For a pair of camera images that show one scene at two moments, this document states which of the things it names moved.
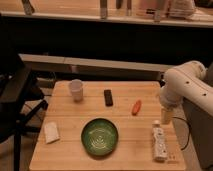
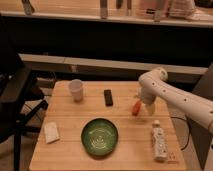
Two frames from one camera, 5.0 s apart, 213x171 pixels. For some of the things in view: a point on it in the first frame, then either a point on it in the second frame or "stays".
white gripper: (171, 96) to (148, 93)
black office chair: (21, 99) stays
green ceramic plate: (99, 136) stays
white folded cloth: (51, 132) stays
